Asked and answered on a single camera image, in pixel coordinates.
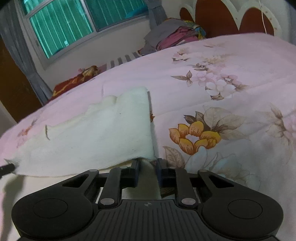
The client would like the white small garment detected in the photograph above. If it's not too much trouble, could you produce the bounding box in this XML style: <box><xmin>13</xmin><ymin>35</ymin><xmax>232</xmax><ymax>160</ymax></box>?
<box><xmin>4</xmin><ymin>86</ymin><xmax>163</xmax><ymax>200</ymax></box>

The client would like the pile of folded clothes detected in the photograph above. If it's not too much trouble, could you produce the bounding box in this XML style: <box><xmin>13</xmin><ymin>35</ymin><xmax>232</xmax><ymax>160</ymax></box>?
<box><xmin>138</xmin><ymin>18</ymin><xmax>206</xmax><ymax>56</ymax></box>

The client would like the brown wooden door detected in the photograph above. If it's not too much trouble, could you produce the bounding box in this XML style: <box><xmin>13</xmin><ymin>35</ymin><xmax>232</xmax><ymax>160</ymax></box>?
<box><xmin>0</xmin><ymin>41</ymin><xmax>42</xmax><ymax>123</ymax></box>

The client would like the pink floral bed cover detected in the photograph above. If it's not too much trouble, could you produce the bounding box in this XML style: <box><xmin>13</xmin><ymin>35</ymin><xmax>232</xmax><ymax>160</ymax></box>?
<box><xmin>1</xmin><ymin>33</ymin><xmax>295</xmax><ymax>240</ymax></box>

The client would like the grey striped mattress sheet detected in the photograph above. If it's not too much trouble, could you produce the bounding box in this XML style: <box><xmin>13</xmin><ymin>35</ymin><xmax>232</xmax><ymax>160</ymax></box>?
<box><xmin>97</xmin><ymin>51</ymin><xmax>141</xmax><ymax>73</ymax></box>

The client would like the grey left curtain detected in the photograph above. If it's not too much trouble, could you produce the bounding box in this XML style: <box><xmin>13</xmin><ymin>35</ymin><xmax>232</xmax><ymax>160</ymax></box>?
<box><xmin>1</xmin><ymin>1</ymin><xmax>52</xmax><ymax>105</ymax></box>

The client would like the grey curtain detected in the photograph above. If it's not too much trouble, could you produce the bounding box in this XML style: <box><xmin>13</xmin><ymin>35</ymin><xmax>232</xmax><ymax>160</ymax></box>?
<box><xmin>1</xmin><ymin>1</ymin><xmax>52</xmax><ymax>105</ymax></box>
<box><xmin>144</xmin><ymin>0</ymin><xmax>167</xmax><ymax>30</ymax></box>

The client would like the window with green shutters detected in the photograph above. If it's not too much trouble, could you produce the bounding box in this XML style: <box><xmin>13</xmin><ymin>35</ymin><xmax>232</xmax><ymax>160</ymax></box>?
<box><xmin>14</xmin><ymin>1</ymin><xmax>149</xmax><ymax>70</ymax></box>

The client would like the grey right curtain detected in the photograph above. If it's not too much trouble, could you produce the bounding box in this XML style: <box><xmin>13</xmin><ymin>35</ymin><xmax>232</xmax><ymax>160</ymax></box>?
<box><xmin>144</xmin><ymin>0</ymin><xmax>167</xmax><ymax>30</ymax></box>

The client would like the red and white headboard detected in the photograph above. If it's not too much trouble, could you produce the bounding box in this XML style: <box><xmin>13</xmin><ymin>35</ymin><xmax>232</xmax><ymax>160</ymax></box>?
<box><xmin>179</xmin><ymin>1</ymin><xmax>283</xmax><ymax>39</ymax></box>

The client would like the white hanging cord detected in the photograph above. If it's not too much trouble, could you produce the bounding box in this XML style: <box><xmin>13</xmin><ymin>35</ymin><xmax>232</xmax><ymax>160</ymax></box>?
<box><xmin>258</xmin><ymin>0</ymin><xmax>273</xmax><ymax>35</ymax></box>

